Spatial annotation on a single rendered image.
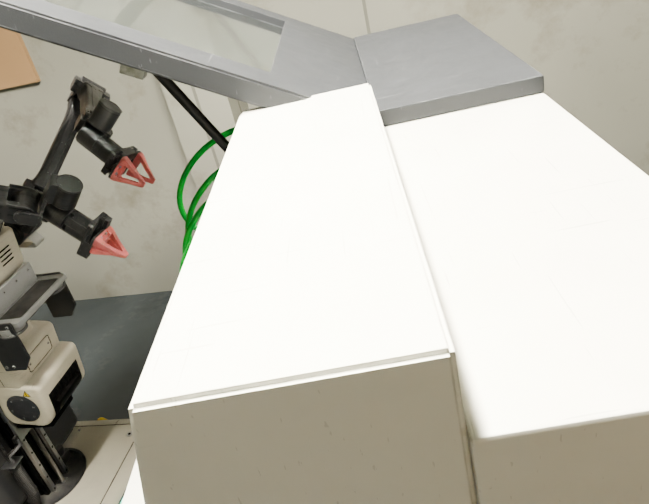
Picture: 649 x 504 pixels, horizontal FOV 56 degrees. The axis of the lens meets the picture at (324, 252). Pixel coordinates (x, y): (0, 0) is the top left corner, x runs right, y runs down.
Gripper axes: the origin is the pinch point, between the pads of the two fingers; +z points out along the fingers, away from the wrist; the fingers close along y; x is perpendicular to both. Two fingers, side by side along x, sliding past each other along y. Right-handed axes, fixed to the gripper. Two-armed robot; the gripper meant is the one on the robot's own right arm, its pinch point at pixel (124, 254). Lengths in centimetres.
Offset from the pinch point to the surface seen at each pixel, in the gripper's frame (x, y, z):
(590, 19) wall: 192, 79, 94
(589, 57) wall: 192, 67, 105
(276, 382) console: -77, 74, 29
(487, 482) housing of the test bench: -74, 74, 46
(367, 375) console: -76, 78, 34
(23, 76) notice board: 166, -94, -122
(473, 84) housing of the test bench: 0, 77, 40
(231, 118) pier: 153, -39, -16
